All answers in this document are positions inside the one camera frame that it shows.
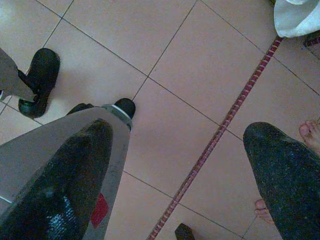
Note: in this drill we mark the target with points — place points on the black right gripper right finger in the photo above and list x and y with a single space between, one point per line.
290 185

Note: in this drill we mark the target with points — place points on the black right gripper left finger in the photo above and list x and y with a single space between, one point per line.
62 180

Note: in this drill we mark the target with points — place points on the bare person foot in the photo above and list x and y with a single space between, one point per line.
310 136
263 211

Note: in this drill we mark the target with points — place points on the dark furniture foot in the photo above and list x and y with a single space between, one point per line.
183 232

